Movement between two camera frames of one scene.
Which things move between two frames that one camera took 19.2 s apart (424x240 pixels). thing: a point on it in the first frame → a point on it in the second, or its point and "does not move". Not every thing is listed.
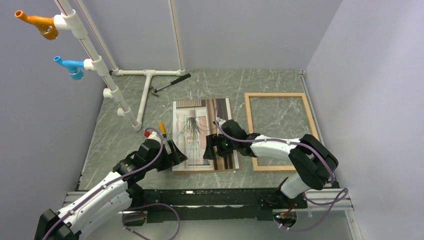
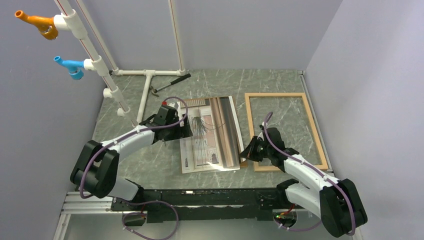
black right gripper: [213, 140] → [249, 152]
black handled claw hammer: [153, 90] does not move
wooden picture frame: [256, 167] does not move
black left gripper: [175, 157] → [183, 131]
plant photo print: [192, 121] does not move
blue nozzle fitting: [76, 68] does not move
